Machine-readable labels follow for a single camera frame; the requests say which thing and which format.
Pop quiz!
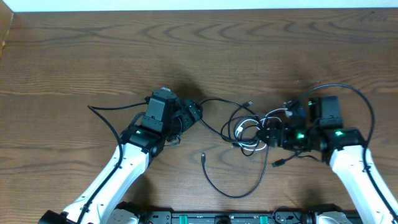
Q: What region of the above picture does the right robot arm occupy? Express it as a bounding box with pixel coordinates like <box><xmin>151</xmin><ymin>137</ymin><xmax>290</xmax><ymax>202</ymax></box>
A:
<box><xmin>256</xmin><ymin>96</ymin><xmax>397</xmax><ymax>223</ymax></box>

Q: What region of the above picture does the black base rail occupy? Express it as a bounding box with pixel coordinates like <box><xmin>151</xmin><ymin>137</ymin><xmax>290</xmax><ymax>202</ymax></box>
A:
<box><xmin>108</xmin><ymin>203</ymin><xmax>361</xmax><ymax>224</ymax></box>

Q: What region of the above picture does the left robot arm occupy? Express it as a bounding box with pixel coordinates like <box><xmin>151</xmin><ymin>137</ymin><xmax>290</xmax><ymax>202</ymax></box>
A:
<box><xmin>39</xmin><ymin>88</ymin><xmax>203</xmax><ymax>223</ymax></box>

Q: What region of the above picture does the black USB cable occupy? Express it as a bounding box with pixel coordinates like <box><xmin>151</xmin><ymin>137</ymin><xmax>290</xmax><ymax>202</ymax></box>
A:
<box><xmin>197</xmin><ymin>98</ymin><xmax>299</xmax><ymax>199</ymax></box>

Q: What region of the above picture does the white USB cable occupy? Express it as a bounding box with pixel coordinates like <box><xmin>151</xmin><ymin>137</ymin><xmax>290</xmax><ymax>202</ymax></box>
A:
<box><xmin>234</xmin><ymin>107</ymin><xmax>289</xmax><ymax>152</ymax></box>

